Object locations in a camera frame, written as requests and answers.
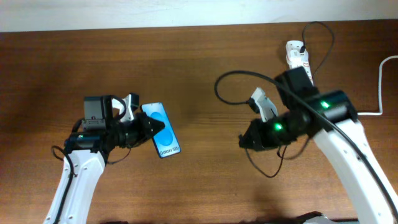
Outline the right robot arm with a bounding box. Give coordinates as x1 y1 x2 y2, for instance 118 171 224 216
239 67 397 223

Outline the black charging cable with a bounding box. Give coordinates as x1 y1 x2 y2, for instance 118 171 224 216
244 21 335 179

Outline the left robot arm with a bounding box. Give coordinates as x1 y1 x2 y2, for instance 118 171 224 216
44 94 165 223

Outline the white power strip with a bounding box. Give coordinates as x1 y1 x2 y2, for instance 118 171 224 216
285 40 313 84

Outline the blue Galaxy smartphone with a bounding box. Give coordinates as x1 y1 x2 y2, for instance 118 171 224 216
141 102 181 159

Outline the white power strip cord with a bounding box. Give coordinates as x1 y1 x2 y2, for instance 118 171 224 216
356 55 398 116

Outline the white charger plug adapter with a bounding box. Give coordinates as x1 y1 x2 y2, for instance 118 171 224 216
286 49 309 67

